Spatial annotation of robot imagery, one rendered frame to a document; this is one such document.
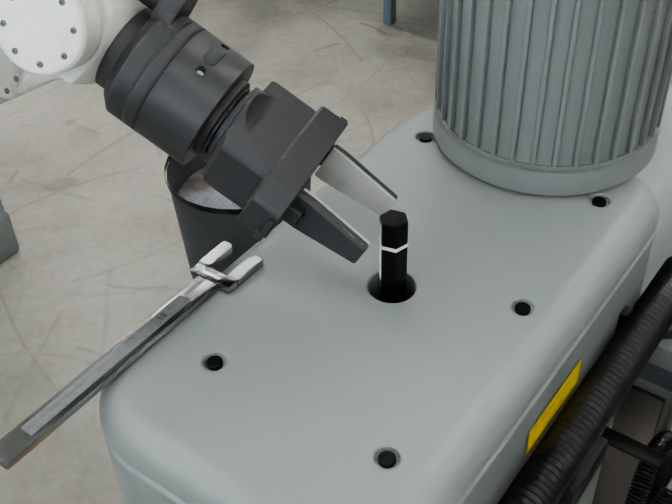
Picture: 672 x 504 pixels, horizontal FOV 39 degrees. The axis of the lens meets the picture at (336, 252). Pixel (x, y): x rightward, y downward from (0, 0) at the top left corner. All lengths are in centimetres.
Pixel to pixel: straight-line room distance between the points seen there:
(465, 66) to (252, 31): 440
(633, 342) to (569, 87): 22
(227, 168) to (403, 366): 18
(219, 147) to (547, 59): 26
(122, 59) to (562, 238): 36
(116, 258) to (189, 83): 311
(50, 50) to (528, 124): 37
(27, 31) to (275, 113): 17
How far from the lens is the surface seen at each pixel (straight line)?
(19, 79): 77
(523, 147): 80
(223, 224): 292
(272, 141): 66
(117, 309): 354
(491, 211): 80
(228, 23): 527
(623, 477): 133
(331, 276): 73
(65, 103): 475
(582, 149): 80
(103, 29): 67
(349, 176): 71
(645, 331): 84
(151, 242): 379
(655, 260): 103
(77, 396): 67
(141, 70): 66
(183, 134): 66
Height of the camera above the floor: 238
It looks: 41 degrees down
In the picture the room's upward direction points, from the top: 2 degrees counter-clockwise
